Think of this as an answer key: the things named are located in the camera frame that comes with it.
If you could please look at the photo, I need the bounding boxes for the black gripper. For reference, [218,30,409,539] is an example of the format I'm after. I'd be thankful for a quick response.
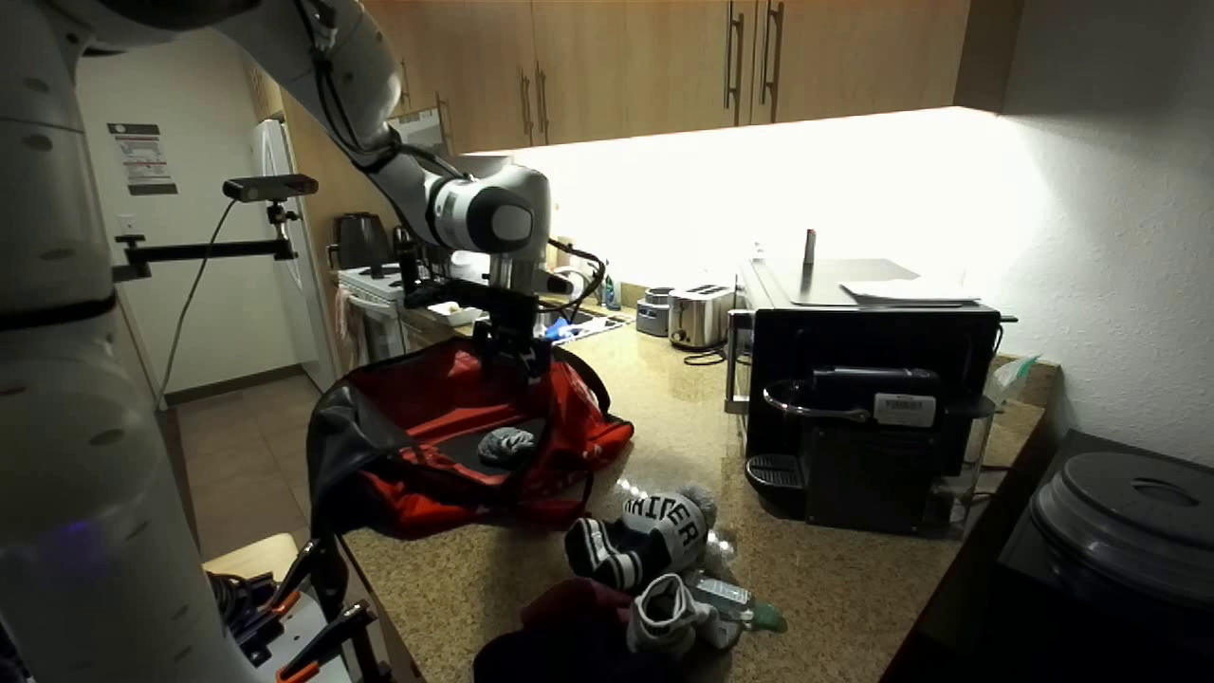
[476,307,555,436]

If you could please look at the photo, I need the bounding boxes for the grey cloth object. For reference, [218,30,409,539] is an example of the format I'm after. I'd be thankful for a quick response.
[476,425,543,471]

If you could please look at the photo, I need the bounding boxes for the red black duffel bag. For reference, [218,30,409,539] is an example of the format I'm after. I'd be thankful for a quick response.
[302,339,636,548]

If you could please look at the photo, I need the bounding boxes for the grey round countertop appliance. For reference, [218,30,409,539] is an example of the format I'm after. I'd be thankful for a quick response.
[633,285,677,341]

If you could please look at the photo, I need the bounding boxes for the black white lettered beanie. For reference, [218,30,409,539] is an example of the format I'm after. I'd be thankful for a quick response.
[560,481,729,592]

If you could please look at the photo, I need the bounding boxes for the silver two-slot toaster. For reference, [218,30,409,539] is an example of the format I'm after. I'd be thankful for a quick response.
[669,280,736,355]

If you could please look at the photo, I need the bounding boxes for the black kettle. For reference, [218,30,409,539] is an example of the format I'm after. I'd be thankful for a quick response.
[330,208,399,275]

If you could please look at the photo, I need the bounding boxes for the black white striped knit item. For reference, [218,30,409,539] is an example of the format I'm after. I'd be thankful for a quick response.
[626,570,715,663]

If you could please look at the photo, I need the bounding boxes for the light wooden table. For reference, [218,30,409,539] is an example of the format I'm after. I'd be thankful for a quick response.
[199,527,315,587]

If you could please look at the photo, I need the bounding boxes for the thin grey upright stick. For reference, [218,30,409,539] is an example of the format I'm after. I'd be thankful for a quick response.
[797,223,821,305]

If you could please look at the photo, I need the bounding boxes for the brown wooden upper cabinets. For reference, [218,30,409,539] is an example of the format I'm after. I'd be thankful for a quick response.
[244,0,979,159]

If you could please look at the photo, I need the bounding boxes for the black coffee maker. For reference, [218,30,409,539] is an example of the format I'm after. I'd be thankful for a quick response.
[740,366,949,533]

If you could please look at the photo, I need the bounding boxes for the black steel microwave oven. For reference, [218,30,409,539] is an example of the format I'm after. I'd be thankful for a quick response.
[724,260,1014,534]

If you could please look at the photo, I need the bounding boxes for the white paper sheet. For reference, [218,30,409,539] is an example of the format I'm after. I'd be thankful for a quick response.
[835,277,985,312]

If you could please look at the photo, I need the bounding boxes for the printed door sign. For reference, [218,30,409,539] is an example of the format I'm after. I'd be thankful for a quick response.
[104,119,182,198]

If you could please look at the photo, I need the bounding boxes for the black round appliance lid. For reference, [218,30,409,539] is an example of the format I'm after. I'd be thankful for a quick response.
[1027,444,1214,624]

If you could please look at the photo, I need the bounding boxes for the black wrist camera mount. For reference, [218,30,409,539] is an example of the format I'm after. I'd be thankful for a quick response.
[399,269,512,318]

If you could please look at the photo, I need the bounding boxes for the black clamp orange handle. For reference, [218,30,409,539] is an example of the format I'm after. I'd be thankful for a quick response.
[276,600,388,683]
[259,534,357,629]

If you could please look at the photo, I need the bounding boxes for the metal cabinet door handle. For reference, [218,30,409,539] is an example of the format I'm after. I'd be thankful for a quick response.
[754,0,789,127]
[512,57,557,143]
[720,0,750,127]

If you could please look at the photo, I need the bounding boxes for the camera on tripod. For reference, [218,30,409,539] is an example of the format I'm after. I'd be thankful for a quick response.
[71,36,335,399]

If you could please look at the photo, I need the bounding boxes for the black camera on stand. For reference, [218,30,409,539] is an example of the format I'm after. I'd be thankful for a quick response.
[112,171,324,285]

